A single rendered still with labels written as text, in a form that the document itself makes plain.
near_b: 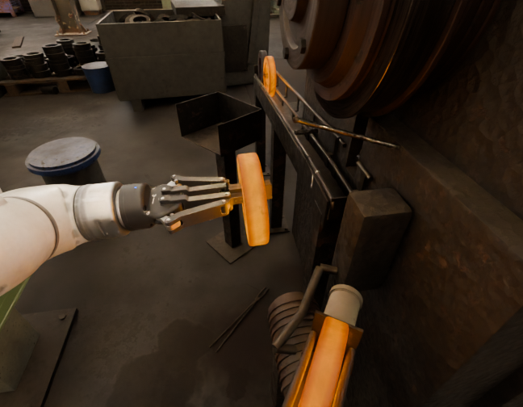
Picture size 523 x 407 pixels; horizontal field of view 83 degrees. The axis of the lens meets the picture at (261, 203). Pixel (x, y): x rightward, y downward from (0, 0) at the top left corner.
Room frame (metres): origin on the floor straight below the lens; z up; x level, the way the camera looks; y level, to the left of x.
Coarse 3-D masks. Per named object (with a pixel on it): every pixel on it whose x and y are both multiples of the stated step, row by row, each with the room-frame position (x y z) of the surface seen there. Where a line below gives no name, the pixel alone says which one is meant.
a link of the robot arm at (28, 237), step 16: (0, 208) 0.25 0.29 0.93; (16, 208) 0.27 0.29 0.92; (32, 208) 0.29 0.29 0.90; (0, 224) 0.23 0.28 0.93; (16, 224) 0.24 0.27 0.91; (32, 224) 0.26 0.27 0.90; (48, 224) 0.28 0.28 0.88; (0, 240) 0.21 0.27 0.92; (16, 240) 0.22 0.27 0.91; (32, 240) 0.24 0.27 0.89; (48, 240) 0.26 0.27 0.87; (0, 256) 0.20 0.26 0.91; (16, 256) 0.21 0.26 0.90; (32, 256) 0.23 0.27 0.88; (48, 256) 0.26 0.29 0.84; (0, 272) 0.19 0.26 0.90; (16, 272) 0.20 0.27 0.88; (32, 272) 0.23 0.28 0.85; (0, 288) 0.18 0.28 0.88
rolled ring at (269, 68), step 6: (264, 60) 1.60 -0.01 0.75; (270, 60) 1.51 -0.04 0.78; (264, 66) 1.60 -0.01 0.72; (270, 66) 1.48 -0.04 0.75; (264, 72) 1.61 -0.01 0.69; (270, 72) 1.47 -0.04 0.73; (264, 78) 1.60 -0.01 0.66; (270, 78) 1.46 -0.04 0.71; (264, 84) 1.60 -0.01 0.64; (270, 84) 1.45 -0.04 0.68; (270, 90) 1.46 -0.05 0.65
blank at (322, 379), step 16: (336, 320) 0.21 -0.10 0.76; (320, 336) 0.18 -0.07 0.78; (336, 336) 0.18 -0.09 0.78; (320, 352) 0.16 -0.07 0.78; (336, 352) 0.16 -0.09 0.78; (320, 368) 0.14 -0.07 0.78; (336, 368) 0.14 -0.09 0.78; (304, 384) 0.13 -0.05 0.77; (320, 384) 0.13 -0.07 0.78; (336, 384) 0.13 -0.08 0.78; (304, 400) 0.12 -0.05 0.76; (320, 400) 0.11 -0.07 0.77
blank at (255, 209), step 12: (240, 156) 0.41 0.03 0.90; (252, 156) 0.41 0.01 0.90; (240, 168) 0.38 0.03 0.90; (252, 168) 0.38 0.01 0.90; (240, 180) 0.42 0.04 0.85; (252, 180) 0.36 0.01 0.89; (252, 192) 0.34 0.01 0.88; (264, 192) 0.34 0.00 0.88; (252, 204) 0.33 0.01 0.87; (264, 204) 0.33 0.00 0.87; (252, 216) 0.32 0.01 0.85; (264, 216) 0.32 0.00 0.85; (252, 228) 0.32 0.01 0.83; (264, 228) 0.32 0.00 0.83; (252, 240) 0.32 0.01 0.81; (264, 240) 0.32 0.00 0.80
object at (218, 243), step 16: (208, 96) 1.21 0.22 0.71; (224, 96) 1.21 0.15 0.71; (192, 112) 1.15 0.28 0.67; (208, 112) 1.20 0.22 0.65; (224, 112) 1.22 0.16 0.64; (240, 112) 1.15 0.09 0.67; (256, 112) 1.04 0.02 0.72; (192, 128) 1.14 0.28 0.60; (208, 128) 1.17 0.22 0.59; (224, 128) 0.94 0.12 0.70; (240, 128) 0.98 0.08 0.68; (256, 128) 1.04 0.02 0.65; (208, 144) 1.02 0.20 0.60; (224, 144) 0.93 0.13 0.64; (240, 144) 0.98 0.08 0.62; (224, 160) 1.03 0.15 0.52; (224, 176) 1.03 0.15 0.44; (224, 224) 1.06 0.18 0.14; (208, 240) 1.08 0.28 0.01; (224, 240) 1.08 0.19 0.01; (240, 240) 1.06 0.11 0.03; (224, 256) 0.97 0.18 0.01; (240, 256) 0.97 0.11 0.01
